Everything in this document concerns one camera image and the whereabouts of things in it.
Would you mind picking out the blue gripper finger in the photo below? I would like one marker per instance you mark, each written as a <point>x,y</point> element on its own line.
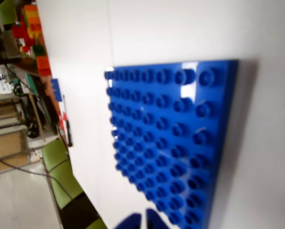
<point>130,223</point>
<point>156,220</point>

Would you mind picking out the small blue block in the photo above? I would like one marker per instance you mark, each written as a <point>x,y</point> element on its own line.
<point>56,90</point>

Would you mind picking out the orange square block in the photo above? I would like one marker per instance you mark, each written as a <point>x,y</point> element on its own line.
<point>43,65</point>

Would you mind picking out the small green block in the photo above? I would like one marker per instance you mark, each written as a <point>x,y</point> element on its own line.
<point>39,50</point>

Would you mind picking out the red block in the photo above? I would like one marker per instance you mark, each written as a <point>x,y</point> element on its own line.
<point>22,34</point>

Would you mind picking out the blue 8x8 studded baseplate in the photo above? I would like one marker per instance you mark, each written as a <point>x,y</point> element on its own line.
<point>168,143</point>

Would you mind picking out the green chair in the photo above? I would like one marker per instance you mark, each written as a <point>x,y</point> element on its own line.
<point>59,167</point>

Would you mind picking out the black red screwdriver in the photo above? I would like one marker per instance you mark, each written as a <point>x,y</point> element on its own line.
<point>68,128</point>

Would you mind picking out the wooden stick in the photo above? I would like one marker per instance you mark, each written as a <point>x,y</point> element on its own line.
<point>37,117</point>

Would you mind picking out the orange yellow stacked blocks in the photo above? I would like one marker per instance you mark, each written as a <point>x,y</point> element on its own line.
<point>32,19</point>

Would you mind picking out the white wall socket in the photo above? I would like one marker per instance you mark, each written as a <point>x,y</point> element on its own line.
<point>36,155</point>

